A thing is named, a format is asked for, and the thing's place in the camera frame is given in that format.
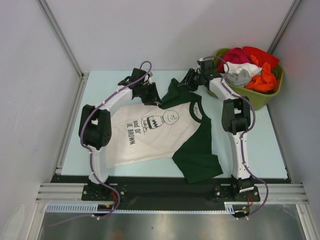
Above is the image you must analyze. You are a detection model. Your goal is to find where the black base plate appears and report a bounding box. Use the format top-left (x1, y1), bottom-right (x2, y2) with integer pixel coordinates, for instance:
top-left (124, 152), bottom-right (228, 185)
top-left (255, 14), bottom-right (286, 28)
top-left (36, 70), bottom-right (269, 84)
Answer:
top-left (50, 175), bottom-right (291, 206)

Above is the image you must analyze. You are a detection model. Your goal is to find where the right aluminium frame post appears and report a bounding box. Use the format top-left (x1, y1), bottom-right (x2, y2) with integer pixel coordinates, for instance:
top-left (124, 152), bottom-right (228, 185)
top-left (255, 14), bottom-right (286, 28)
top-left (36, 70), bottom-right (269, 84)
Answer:
top-left (267, 0), bottom-right (303, 54)

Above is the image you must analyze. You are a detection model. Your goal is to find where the white shirt in bin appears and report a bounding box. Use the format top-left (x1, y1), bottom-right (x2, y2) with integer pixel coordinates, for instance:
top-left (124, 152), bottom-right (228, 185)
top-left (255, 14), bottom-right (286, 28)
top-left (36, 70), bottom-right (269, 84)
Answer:
top-left (223, 61), bottom-right (262, 77)

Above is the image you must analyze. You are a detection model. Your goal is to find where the green plastic bin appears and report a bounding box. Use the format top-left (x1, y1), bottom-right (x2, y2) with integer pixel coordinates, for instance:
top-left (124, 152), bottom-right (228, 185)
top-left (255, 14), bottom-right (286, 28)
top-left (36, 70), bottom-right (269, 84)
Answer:
top-left (213, 48), bottom-right (284, 111)

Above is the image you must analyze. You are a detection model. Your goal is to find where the left aluminium frame post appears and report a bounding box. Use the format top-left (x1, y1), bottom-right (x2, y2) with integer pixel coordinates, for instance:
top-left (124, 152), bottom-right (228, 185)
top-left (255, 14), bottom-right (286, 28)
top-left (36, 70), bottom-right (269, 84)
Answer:
top-left (36, 0), bottom-right (84, 78)

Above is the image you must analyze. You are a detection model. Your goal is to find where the grey shirt in bin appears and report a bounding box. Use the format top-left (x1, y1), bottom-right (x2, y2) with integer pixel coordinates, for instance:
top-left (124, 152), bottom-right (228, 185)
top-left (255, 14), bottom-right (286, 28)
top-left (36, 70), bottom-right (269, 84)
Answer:
top-left (225, 69), bottom-right (252, 87)

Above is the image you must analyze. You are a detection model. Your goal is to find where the red shirt in bin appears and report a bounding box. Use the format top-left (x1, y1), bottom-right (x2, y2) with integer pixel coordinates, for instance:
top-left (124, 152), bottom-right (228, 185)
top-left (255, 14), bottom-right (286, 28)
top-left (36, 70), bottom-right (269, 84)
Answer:
top-left (242, 46), bottom-right (280, 70)

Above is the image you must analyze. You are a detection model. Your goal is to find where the orange shirt in bin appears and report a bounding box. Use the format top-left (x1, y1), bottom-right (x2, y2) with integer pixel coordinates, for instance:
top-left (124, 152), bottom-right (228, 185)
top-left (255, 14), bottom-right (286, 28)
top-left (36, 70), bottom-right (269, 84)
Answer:
top-left (244, 62), bottom-right (277, 93)

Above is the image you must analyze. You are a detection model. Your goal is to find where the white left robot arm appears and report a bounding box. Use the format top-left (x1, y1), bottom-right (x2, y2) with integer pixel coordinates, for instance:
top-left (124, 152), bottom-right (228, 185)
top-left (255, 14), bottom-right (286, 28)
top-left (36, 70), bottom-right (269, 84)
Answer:
top-left (78, 67), bottom-right (160, 201)

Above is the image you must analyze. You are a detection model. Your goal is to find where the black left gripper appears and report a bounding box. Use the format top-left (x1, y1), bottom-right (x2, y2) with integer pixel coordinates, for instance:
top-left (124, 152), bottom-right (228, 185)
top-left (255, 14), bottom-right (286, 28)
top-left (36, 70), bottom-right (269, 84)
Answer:
top-left (138, 82), bottom-right (162, 106)

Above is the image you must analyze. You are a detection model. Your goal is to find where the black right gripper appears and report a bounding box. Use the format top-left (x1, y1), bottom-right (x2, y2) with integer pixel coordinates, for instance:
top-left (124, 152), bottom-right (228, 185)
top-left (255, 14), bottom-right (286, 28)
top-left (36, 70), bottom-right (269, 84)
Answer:
top-left (178, 68), bottom-right (205, 92)

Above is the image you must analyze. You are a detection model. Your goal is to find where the aluminium frame post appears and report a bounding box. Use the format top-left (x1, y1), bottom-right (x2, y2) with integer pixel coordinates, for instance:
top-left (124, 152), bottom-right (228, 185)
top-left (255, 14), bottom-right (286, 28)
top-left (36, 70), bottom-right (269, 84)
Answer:
top-left (36, 0), bottom-right (84, 78)
top-left (267, 0), bottom-right (303, 54)

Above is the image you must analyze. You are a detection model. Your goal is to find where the cream and green t-shirt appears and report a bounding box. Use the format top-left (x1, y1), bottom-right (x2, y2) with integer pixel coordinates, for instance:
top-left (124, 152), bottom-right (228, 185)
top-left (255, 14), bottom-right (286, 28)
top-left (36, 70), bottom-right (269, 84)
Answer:
top-left (102, 78), bottom-right (223, 184)

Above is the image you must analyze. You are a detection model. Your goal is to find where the white slotted cable duct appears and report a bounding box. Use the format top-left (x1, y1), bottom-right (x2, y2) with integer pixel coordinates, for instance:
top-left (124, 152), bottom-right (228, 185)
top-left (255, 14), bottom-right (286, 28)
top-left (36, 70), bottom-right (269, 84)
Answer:
top-left (46, 201), bottom-right (266, 215)

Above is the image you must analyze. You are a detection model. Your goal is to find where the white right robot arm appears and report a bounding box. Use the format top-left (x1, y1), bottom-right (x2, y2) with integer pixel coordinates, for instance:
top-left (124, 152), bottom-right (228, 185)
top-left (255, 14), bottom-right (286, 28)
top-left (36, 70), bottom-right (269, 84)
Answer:
top-left (178, 56), bottom-right (258, 202)

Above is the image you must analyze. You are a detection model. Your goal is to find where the crimson shirt in bin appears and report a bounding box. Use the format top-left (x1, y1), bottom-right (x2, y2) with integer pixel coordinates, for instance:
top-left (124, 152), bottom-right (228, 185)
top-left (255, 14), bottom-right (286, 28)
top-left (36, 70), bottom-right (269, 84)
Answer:
top-left (221, 47), bottom-right (254, 64)

